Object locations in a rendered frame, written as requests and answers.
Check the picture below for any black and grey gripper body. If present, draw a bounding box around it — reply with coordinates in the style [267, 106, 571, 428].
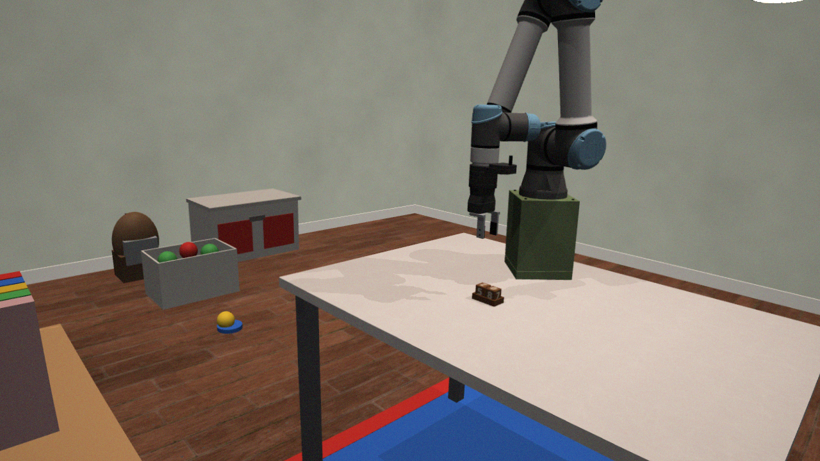
[468, 147, 517, 214]

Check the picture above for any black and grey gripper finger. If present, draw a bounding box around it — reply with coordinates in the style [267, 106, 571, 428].
[469, 212, 486, 239]
[488, 211, 500, 235]

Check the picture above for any brown wooden number cube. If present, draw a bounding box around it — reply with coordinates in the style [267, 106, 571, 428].
[485, 286, 502, 300]
[475, 282, 491, 297]

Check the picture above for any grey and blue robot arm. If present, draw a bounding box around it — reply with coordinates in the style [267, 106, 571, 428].
[471, 0, 606, 200]

